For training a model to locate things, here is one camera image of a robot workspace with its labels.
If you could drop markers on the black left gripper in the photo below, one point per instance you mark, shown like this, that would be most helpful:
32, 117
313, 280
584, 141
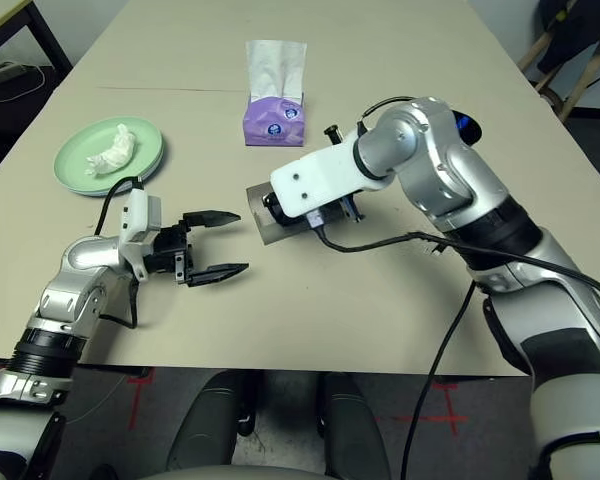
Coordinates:
172, 250

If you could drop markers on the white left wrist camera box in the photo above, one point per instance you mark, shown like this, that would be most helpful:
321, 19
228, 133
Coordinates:
137, 215

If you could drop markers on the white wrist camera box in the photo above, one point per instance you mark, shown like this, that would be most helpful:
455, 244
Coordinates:
320, 175
137, 215

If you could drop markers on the light green plate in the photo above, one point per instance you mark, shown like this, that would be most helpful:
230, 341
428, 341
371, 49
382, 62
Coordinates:
80, 150

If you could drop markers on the white tissue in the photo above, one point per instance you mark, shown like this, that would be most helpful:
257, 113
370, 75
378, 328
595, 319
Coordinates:
112, 152

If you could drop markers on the dark grey robot left thigh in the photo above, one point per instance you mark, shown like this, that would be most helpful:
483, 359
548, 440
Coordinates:
210, 430

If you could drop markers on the grey power adapter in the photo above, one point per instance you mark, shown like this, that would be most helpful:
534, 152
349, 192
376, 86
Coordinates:
5, 72

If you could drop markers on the beige side table black frame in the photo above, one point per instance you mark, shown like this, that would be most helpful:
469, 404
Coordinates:
0, 17

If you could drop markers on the black table foot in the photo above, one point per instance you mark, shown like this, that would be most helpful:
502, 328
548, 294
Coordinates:
130, 372

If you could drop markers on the grey glasses case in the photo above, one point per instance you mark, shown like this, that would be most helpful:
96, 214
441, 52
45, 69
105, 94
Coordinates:
280, 235

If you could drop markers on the dark grey robot right thigh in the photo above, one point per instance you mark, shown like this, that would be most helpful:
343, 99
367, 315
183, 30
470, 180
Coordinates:
355, 430

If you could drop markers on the beige robot torso shell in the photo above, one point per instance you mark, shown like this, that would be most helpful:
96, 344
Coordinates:
230, 474

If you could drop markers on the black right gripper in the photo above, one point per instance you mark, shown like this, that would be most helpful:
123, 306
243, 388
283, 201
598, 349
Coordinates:
352, 207

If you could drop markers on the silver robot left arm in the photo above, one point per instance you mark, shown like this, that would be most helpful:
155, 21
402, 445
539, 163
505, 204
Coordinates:
80, 260

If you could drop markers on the blue capped marker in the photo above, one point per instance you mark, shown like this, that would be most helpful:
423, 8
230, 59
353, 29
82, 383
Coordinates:
462, 121

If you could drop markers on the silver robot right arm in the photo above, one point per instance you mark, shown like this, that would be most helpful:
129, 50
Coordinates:
420, 135

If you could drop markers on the black bag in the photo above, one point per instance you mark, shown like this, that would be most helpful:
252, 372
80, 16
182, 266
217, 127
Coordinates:
10, 120

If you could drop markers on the purple tissue pack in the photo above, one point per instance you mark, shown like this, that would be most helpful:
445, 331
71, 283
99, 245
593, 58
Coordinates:
275, 125

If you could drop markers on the dark grey robot thigh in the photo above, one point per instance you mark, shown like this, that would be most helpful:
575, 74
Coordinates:
355, 430
210, 430

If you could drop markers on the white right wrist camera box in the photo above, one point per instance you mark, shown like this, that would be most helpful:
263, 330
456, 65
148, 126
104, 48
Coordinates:
320, 175

